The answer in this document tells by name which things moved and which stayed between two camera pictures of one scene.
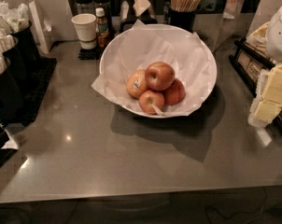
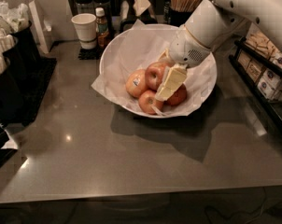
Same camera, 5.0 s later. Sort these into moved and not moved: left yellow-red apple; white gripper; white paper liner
Moved: white gripper
Not moved: white paper liner; left yellow-red apple
